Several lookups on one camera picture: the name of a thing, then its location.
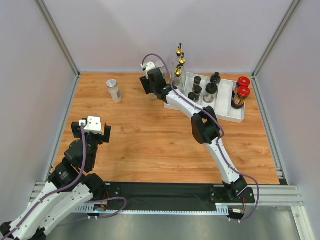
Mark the small black lid jar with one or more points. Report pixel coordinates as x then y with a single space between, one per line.
197 91
192 96

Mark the aluminium front rail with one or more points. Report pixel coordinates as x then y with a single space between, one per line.
269 195

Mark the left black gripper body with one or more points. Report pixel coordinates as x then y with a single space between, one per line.
93 140

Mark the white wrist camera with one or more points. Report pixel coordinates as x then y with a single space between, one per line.
91 124
147 66

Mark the aluminium corner post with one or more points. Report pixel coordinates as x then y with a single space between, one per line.
278 33
57 36

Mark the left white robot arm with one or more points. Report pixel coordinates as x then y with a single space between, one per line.
70 185

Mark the black lid glass spice jar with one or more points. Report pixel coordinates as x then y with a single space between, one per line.
215 78

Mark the white compartment tray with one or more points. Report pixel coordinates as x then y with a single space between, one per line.
222 102

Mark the black base mat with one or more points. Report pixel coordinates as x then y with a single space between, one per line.
169 196

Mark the black label spice shaker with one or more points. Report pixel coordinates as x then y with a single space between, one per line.
196 82

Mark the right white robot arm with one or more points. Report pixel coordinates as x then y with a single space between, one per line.
205 128

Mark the oil bottle dark sauce back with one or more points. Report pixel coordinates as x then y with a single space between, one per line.
176 78

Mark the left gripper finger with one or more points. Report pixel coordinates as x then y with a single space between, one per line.
76 129
107 133

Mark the oil bottle dark sauce front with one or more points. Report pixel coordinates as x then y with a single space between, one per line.
178 53

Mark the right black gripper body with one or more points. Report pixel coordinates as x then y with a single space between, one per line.
145 85

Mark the silver lid jar blue label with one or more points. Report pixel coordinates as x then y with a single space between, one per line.
160 65

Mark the red lid sauce jar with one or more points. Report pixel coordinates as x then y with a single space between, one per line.
242 82
240 97

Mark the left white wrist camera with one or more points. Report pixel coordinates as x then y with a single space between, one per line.
91 124

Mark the left aluminium corner post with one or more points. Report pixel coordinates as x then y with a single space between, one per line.
57 36

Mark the right aluminium corner post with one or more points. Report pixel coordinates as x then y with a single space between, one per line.
278 33

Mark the clear oil bottle gold spout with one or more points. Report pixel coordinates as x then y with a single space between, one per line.
183 72

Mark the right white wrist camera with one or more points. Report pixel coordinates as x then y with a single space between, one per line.
147 66

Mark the silver lid jar white beads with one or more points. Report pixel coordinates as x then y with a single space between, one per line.
114 91

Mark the oil bottle dark sauce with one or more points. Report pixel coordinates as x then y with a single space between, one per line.
178 53
176 78

